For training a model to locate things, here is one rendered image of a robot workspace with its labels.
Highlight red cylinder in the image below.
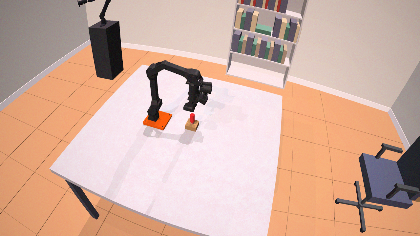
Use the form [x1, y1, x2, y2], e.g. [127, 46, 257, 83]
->
[190, 113, 195, 123]

